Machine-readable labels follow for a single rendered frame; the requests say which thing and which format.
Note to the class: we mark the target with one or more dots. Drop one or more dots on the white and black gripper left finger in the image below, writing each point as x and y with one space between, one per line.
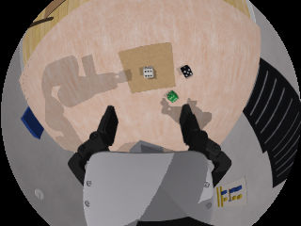
104 136

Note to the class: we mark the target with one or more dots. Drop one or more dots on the black die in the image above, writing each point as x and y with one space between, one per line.
186 71

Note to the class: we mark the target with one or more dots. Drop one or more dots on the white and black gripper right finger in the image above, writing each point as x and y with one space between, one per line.
191 133

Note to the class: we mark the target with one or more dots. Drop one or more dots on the green die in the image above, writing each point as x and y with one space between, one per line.
172 96

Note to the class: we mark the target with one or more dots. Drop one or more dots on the tan flat mat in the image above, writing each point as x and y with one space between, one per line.
159 56

